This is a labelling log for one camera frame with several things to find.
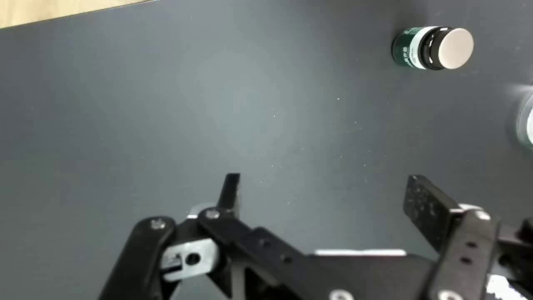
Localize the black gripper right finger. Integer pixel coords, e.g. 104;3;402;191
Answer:
402;173;533;300

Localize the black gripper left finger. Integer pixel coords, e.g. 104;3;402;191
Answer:
97;171;312;300

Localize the shiny white round disc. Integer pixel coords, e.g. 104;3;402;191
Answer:
506;88;533;153

